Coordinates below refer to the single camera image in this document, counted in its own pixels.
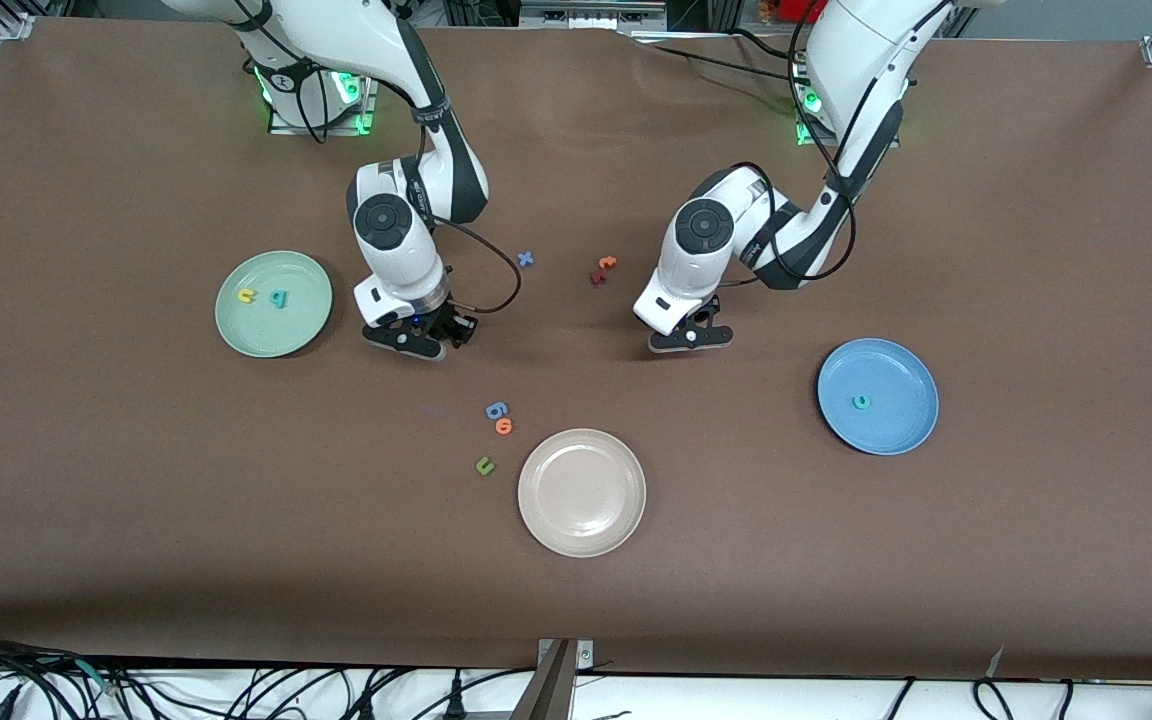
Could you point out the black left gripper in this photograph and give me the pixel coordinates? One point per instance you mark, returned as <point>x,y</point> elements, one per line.
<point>701,316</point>

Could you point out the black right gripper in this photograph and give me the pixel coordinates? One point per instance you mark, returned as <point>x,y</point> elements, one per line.
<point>448,321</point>

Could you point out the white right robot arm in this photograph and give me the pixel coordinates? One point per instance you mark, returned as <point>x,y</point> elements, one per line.
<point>396,250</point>

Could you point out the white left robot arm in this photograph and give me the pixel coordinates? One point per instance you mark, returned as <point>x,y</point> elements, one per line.
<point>701,250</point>

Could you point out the blue letter g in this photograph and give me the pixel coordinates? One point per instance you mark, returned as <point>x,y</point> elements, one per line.
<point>496,410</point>

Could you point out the green letter u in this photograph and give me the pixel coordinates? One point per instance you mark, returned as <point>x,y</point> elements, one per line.
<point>484,469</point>

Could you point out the green plate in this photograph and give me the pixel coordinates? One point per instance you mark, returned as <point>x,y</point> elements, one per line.
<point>273,325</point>

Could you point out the beige plate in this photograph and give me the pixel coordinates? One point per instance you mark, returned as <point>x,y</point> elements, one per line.
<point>582,492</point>

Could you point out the blue plate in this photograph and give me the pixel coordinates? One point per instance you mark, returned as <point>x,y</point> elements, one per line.
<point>891,420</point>

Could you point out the brown table cover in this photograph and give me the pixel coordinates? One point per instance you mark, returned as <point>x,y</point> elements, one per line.
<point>736,580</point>

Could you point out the red box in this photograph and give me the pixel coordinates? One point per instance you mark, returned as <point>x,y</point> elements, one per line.
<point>798,10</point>

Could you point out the grey metal device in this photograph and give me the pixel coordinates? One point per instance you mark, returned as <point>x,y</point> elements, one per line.
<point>591,14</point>

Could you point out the black power plug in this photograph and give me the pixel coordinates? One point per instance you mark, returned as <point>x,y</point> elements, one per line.
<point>455,700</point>

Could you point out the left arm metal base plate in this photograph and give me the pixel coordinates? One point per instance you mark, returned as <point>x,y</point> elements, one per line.
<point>804,138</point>

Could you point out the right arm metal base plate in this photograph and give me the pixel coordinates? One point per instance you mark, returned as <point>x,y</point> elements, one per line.
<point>369,110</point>

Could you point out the aluminium profile post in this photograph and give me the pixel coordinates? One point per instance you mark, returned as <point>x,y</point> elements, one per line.
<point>551,690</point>

